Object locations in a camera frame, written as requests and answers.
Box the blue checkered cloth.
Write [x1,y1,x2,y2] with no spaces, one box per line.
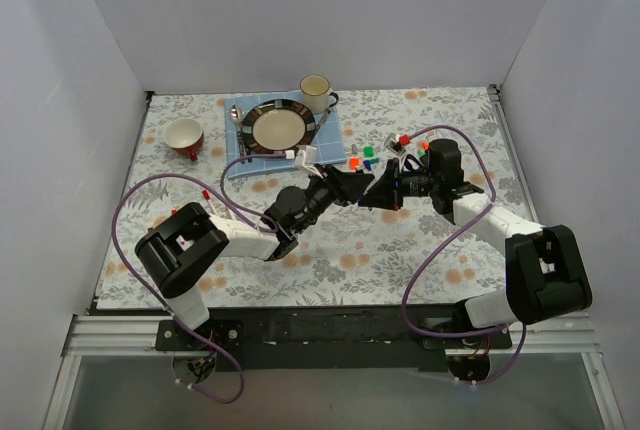
[224,90,347,179]

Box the dark rimmed plate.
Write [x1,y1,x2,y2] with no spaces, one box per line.
[242,99,319,154]

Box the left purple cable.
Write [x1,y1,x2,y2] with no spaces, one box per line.
[112,148,301,405]

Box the purple cable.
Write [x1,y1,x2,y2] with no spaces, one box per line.
[401,125,527,387]
[112,148,301,405]

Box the red bowl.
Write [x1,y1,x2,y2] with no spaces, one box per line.
[163,118,204,162]

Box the metal knife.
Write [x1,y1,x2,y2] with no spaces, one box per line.
[317,108,331,127]

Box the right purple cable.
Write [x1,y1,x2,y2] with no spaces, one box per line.
[401,125,527,387]

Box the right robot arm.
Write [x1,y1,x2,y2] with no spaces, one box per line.
[359,139,593,348]

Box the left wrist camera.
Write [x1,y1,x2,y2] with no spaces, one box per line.
[284,145,322,177]

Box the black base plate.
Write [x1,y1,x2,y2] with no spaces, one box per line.
[154,302,514,374]

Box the metal spoon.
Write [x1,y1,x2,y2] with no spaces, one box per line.
[229,104,252,163]

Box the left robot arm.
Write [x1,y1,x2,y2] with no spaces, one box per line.
[135,166,374,350]

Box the aluminium frame rail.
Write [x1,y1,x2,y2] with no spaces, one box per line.
[44,313,625,429]

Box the red white pen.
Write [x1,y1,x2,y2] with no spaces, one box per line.
[202,190,219,216]

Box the floral tablecloth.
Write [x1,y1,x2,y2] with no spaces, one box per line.
[95,87,535,311]

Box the cream enamel mug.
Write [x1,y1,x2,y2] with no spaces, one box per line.
[299,75,339,115]

